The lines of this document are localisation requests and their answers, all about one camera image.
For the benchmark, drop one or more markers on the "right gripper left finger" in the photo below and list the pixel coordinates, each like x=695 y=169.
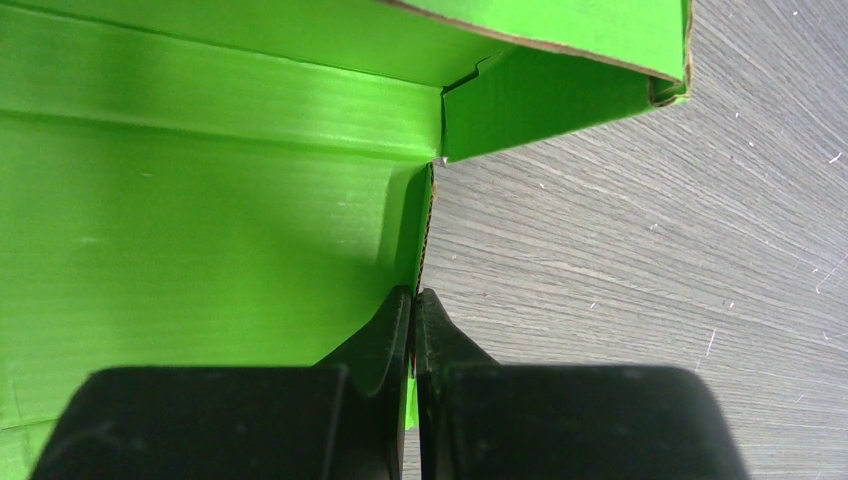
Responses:
x=342 y=418

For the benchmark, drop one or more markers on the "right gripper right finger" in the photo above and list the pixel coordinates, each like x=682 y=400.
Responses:
x=480 y=419

